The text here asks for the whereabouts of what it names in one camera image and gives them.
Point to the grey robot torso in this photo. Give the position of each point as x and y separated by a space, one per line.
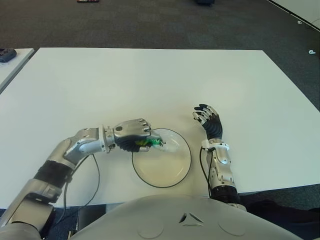
190 220

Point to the grey table leg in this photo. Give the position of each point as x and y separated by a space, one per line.
90 215

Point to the white background table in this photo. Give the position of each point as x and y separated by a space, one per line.
300 8

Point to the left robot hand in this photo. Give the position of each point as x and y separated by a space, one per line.
130 130

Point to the white plate with black rim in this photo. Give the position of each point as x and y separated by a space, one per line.
162 167

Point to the dark game controller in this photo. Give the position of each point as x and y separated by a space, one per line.
7 54

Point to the white side table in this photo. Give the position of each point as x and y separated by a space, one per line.
13 70

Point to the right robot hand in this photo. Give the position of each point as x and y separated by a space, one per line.
213 125

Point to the red black floor object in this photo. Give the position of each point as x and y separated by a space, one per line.
87 1

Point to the dark blue floor object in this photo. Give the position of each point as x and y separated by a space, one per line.
205 2

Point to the green white toothpaste tube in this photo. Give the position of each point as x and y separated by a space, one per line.
156 142

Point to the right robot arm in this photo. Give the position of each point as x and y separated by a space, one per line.
223 170

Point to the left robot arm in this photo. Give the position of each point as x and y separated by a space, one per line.
62 160

